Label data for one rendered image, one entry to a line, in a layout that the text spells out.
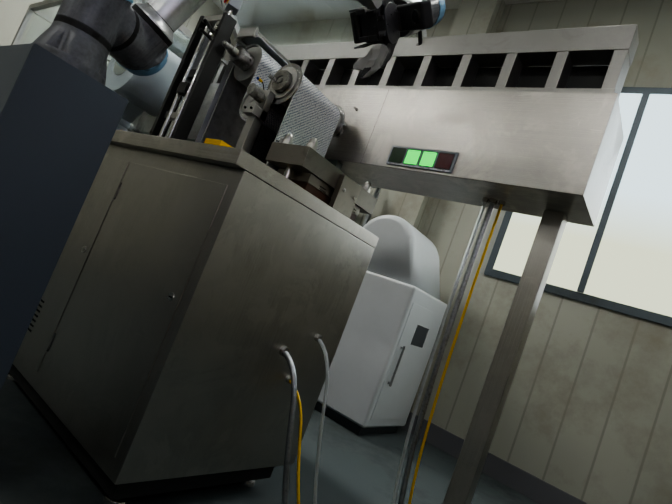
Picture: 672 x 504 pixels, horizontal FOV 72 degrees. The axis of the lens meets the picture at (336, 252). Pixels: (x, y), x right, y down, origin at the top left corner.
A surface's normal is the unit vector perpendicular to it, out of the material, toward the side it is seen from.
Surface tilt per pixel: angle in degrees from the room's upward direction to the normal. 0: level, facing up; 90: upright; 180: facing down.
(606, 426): 90
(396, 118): 90
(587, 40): 90
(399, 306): 90
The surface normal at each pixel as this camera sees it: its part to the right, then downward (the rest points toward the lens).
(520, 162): -0.55, -0.29
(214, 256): 0.75, 0.23
